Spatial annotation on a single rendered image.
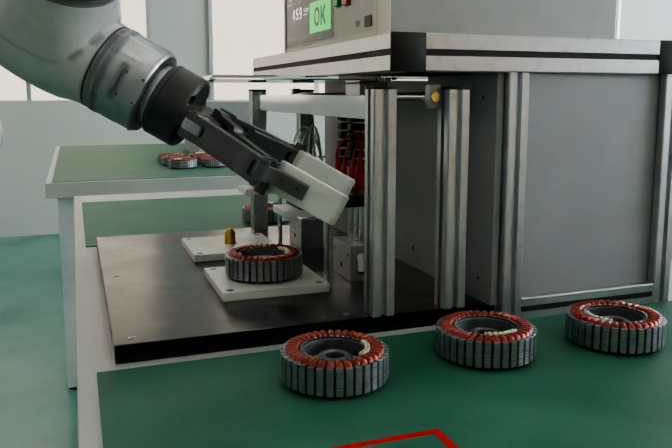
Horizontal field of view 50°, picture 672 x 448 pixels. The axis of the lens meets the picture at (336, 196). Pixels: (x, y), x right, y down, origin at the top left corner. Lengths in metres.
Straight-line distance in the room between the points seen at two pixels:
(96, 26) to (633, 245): 0.76
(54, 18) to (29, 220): 5.12
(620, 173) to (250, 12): 5.02
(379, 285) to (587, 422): 0.31
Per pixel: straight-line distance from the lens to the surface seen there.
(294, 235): 1.31
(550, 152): 0.98
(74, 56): 0.72
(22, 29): 0.73
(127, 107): 0.71
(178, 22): 5.79
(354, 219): 1.08
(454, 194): 0.91
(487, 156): 0.95
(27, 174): 5.75
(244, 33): 5.88
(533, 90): 0.96
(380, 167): 0.86
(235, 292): 0.97
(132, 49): 0.72
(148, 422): 0.70
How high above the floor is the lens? 1.04
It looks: 8 degrees down
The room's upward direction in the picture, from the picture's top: straight up
